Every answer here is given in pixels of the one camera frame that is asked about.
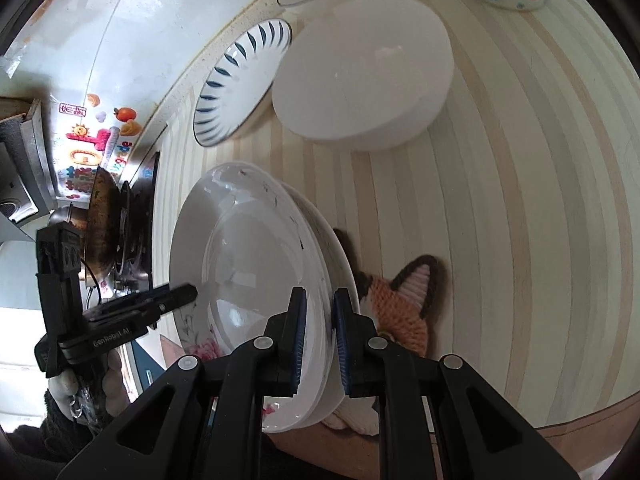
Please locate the colourful wall stickers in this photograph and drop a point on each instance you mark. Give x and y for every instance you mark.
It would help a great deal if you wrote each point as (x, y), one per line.
(85, 155)

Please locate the black range hood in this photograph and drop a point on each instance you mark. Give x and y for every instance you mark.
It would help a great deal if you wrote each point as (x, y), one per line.
(25, 160)

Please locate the white plate with floral rim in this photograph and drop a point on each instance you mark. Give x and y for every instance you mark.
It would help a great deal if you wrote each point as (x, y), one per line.
(240, 260)

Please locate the blue striped white plate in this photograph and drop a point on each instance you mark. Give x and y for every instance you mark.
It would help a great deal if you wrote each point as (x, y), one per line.
(240, 85)

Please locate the black gas stove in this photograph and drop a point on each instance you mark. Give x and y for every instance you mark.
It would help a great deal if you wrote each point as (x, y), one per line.
(142, 210)

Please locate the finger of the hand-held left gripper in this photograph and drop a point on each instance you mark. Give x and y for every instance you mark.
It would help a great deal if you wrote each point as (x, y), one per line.
(150, 297)

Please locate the dark metal wok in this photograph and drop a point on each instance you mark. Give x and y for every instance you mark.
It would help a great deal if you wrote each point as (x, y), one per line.
(102, 215)

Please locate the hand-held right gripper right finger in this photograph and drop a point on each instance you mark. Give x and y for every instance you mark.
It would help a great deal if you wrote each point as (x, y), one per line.
(342, 341)

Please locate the person's left hand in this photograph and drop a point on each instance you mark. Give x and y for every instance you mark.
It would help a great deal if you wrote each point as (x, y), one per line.
(116, 375)

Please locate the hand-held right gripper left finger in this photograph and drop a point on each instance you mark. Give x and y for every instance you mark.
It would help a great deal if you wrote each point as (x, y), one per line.
(299, 341)

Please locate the striped cat print tablecloth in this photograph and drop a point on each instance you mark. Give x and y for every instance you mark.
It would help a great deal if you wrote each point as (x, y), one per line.
(500, 185)

